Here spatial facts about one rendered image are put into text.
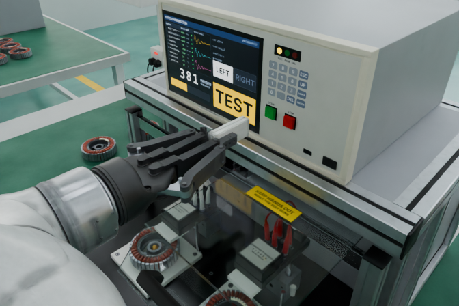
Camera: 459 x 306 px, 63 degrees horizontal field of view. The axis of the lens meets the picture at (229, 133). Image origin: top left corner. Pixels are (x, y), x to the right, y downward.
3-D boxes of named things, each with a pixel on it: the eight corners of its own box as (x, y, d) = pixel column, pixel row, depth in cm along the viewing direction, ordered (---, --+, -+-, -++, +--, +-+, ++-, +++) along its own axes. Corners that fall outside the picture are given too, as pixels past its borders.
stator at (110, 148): (102, 166, 121) (100, 156, 119) (75, 158, 125) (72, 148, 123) (123, 148, 130) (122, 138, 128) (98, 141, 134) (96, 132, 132)
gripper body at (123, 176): (91, 205, 48) (152, 173, 53) (126, 242, 42) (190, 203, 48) (78, 156, 44) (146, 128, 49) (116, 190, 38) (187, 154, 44)
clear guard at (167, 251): (231, 402, 41) (231, 373, 38) (117, 272, 56) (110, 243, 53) (375, 242, 61) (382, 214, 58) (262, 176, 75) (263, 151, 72)
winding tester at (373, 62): (344, 186, 55) (371, 52, 45) (166, 95, 82) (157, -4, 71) (442, 102, 79) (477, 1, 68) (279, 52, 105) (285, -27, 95)
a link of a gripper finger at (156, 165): (145, 165, 45) (151, 171, 44) (216, 132, 52) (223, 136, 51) (149, 190, 47) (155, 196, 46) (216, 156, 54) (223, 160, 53)
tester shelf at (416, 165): (401, 260, 49) (410, 235, 47) (125, 98, 91) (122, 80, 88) (497, 136, 76) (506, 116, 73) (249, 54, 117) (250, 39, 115)
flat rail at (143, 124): (369, 278, 54) (373, 263, 52) (133, 123, 92) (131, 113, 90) (373, 273, 55) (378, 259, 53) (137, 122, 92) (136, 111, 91)
